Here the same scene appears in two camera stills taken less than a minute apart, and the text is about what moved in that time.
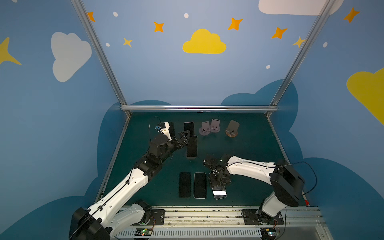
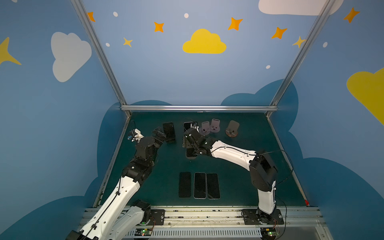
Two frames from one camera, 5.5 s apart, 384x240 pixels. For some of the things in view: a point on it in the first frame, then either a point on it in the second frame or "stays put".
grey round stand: (214, 127) stays put
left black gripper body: (181, 139) -> (160, 135)
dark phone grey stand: (184, 184) stays put
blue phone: (192, 147) stays put
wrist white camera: (166, 131) -> (135, 135)
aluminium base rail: (223, 223) stays put
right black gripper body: (217, 174) -> (190, 136)
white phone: (199, 187) stays put
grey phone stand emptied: (205, 129) stays put
